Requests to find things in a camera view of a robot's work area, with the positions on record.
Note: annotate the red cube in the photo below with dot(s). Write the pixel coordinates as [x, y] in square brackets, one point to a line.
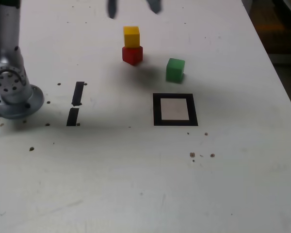
[132, 55]

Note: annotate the yellow cube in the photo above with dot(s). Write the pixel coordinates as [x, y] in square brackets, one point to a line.
[131, 36]

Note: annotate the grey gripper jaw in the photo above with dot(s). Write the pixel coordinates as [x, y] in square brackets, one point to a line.
[112, 8]
[155, 6]

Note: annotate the black tape square outline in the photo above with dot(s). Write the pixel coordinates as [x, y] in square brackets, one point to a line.
[157, 109]

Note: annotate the green cube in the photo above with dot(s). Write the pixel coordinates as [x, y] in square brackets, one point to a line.
[174, 70]

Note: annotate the black tape strip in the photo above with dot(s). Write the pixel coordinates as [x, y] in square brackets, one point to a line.
[78, 92]

